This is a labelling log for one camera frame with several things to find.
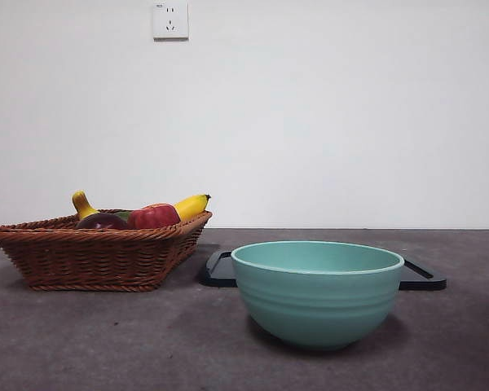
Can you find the dark green rectangular tray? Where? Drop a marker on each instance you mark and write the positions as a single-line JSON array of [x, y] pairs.
[[218, 273]]

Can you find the red apple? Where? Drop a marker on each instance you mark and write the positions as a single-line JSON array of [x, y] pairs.
[[155, 216]]

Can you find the green fruit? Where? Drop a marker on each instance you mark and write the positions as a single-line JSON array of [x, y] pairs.
[[123, 214]]

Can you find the dark red plum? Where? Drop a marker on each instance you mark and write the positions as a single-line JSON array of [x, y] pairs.
[[102, 222]]

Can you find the white wall socket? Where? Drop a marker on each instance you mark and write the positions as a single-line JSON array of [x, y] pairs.
[[170, 20]]

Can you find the teal ribbed bowl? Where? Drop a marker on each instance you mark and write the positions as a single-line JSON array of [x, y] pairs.
[[318, 305]]

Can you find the yellow banana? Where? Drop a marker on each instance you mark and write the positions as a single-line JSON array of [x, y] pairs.
[[191, 205]]

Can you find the brown wicker basket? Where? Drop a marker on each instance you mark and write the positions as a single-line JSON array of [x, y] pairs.
[[89, 256]]

